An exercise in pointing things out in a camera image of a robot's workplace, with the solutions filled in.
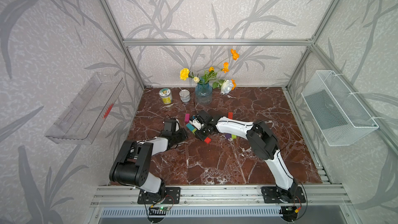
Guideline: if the yellow green tin can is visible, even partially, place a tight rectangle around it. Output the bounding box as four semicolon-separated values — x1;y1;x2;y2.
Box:
159;88;173;105

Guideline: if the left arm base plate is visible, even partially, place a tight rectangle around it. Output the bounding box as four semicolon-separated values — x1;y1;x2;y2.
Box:
137;187;181;205

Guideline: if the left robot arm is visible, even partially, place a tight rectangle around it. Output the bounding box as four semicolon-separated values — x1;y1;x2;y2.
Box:
109;118;187;199

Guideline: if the right circuit board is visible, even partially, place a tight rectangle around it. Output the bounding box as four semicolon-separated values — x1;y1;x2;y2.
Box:
279;206;301;222

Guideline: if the teal block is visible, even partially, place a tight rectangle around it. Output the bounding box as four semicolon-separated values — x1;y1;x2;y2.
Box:
186;123;195;132

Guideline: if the yellow orange flower bouquet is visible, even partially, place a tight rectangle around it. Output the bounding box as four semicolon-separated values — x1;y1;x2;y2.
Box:
179;58;236;94

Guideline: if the blue glass vase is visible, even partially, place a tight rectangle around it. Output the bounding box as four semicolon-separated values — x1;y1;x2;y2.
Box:
195;83;212;105

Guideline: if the white wire mesh basket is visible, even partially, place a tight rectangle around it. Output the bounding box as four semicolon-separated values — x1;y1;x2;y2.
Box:
301;70;379;146

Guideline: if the aluminium frame post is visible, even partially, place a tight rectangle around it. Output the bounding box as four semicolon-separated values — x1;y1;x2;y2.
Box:
99;0;146;89

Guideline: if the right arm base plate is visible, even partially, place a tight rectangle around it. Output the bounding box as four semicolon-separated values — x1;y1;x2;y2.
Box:
261;186;307;204

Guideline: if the magenta block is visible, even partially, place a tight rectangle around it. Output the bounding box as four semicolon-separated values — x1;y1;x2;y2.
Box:
184;114;190;123

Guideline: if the clear plastic wall shelf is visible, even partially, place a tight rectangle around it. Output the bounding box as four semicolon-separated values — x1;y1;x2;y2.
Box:
45;72;125;145

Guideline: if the left circuit board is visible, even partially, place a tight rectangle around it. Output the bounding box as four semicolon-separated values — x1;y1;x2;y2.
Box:
148;205;173;216

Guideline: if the circuit board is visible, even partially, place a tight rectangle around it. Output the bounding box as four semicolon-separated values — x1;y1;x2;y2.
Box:
279;206;301;222
148;205;173;216

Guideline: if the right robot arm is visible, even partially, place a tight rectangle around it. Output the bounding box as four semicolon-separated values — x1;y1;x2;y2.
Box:
189;110;298;203

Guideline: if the white tin can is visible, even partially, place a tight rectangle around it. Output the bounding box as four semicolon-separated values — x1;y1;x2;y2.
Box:
179;89;191;103

